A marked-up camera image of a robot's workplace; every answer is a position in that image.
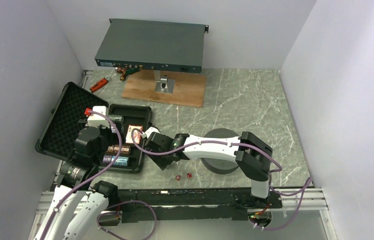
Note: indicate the copper green connectors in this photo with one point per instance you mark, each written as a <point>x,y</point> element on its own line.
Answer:
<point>125,72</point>

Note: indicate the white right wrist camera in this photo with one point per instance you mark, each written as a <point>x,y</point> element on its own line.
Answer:
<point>150,131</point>

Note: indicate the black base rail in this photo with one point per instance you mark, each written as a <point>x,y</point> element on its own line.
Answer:
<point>173,204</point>

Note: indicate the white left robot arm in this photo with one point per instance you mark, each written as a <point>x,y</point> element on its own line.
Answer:
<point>75,201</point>

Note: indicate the red Texas Holdem card box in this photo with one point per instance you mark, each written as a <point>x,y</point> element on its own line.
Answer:
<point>134,133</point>

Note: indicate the wooden board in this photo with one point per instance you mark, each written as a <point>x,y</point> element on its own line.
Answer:
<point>189,88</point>

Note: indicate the red handled tool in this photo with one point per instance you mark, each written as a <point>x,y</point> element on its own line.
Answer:
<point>99,84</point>

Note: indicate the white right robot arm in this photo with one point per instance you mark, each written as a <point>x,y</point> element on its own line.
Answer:
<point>248,152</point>

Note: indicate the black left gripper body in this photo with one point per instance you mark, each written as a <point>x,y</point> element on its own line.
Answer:
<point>108,137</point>

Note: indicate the purple chip stack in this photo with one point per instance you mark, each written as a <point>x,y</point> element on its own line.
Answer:
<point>107,159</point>

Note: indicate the black poker set case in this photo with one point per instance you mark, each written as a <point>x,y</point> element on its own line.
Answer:
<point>68,119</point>

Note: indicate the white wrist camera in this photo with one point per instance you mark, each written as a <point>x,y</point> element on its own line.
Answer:
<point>95,116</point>
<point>150,131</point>

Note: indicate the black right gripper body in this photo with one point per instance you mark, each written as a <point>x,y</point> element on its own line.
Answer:
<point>162,161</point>

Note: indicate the dark rack mount device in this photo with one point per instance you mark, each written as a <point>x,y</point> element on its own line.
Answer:
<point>153,45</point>

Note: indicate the metal stand bracket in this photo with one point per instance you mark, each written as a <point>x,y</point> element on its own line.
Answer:
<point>164,84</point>

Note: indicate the light blue chip stack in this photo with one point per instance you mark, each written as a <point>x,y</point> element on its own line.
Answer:
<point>121,161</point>

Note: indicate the brown orange chip stack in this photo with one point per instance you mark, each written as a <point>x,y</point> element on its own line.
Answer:
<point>114,149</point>

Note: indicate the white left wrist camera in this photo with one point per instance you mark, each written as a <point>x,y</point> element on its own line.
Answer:
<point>95,116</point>

